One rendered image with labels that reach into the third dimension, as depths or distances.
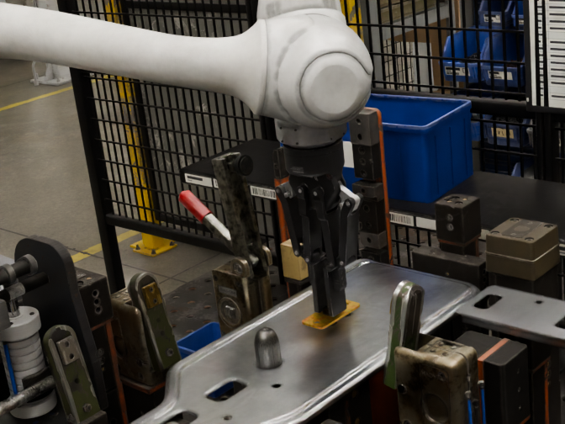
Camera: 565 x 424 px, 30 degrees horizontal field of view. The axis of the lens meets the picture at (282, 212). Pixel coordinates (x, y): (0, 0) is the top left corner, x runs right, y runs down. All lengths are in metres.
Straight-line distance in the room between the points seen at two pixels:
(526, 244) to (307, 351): 0.35
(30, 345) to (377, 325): 0.44
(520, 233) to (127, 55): 0.64
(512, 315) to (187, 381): 0.43
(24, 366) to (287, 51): 0.52
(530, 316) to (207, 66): 0.56
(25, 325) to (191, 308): 0.96
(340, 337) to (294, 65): 0.44
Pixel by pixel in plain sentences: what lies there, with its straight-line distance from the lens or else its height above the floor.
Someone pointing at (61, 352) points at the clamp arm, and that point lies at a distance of 1.28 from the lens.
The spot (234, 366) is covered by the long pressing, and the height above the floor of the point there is 1.00.
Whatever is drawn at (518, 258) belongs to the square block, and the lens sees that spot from 1.50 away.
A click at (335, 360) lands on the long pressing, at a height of 1.00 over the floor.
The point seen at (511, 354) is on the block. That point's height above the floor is 0.98.
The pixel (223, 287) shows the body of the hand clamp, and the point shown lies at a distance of 1.50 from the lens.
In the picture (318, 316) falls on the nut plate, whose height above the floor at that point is 1.02.
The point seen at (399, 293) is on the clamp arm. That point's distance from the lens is 1.22.
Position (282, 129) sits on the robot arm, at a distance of 1.30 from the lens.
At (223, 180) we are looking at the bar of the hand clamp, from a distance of 1.44.
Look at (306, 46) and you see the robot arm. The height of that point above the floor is 1.42.
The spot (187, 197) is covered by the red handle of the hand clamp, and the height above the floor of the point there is 1.14.
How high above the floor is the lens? 1.63
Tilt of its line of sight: 20 degrees down
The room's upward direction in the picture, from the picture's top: 7 degrees counter-clockwise
